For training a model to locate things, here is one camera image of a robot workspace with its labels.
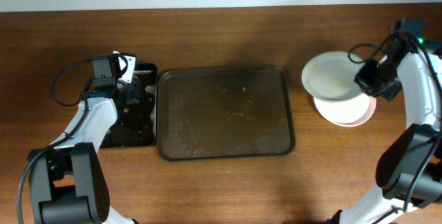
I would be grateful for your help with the pink plate with sauce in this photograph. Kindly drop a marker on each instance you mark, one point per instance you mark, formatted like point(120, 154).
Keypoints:
point(347, 113)

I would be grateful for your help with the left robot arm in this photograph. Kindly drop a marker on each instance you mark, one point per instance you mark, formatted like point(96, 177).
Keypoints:
point(65, 178)

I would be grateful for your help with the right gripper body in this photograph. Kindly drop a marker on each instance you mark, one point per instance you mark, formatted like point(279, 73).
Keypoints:
point(374, 83)

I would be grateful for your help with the pale blue plate with sauce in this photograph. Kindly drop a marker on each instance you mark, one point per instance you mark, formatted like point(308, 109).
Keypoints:
point(330, 77)

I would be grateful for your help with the black rectangular tray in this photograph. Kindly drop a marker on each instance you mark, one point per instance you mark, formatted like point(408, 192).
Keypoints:
point(136, 104)

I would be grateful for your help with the brown serving tray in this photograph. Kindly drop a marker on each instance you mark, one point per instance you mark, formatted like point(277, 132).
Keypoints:
point(224, 112)

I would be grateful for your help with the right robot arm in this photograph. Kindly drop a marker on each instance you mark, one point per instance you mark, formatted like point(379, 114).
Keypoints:
point(406, 178)

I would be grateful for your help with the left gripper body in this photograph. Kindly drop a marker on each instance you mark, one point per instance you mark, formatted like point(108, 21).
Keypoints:
point(132, 90)

